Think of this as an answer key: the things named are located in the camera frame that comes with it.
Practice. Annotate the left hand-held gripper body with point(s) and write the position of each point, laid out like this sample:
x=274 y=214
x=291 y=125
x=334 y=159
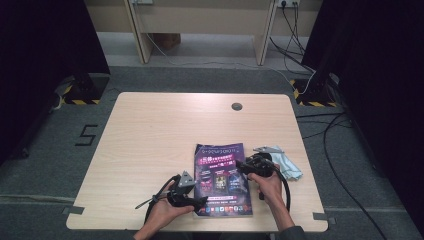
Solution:
x=185 y=183

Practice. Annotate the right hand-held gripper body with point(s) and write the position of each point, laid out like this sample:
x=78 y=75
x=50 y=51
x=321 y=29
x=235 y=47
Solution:
x=261 y=165

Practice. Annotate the dark illustrated magazine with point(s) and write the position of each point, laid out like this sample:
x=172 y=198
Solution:
x=221 y=180

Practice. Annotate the light blue cloth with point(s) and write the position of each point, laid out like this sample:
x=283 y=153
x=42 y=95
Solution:
x=290 y=166

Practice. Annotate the person's right hand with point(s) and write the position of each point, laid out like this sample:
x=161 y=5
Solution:
x=271 y=190

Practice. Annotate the person's left hand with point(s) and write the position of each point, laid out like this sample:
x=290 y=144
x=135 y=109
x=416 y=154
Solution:
x=163 y=215

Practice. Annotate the grey tape piece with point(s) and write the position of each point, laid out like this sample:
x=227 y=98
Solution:
x=73 y=210
x=322 y=216

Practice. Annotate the black stand base striped tape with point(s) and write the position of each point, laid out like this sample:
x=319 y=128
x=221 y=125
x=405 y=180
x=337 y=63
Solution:
x=316 y=93
x=86 y=88

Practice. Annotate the brown cardboard box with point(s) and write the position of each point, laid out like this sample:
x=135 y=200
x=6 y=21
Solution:
x=166 y=40

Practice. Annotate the beige desk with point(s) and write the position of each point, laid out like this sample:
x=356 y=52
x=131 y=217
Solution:
x=200 y=20

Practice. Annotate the black curtain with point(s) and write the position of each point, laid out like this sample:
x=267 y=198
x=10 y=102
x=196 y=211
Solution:
x=383 y=66
x=40 y=50

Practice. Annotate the white power strip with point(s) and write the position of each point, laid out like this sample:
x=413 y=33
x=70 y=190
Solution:
x=142 y=1

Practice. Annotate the white wall socket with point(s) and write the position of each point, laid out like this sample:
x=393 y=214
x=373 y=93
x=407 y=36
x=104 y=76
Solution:
x=288 y=3

